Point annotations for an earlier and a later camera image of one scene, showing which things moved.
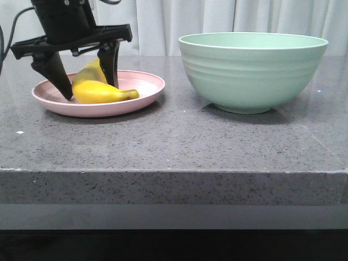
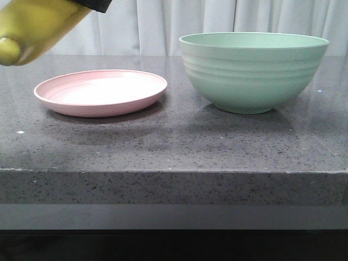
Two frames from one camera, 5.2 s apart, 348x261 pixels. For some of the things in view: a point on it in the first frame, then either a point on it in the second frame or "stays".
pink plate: (148, 86) stays
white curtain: (157, 26) stays
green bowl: (250, 73) stays
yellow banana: (90, 85) -> (30, 30)
